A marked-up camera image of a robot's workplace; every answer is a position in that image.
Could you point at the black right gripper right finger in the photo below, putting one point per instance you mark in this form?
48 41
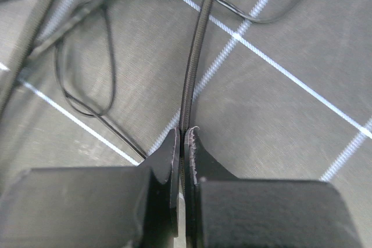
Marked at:
222 210

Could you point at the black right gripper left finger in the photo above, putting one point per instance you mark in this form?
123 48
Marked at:
96 206

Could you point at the black grid mat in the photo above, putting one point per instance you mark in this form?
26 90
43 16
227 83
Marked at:
280 100

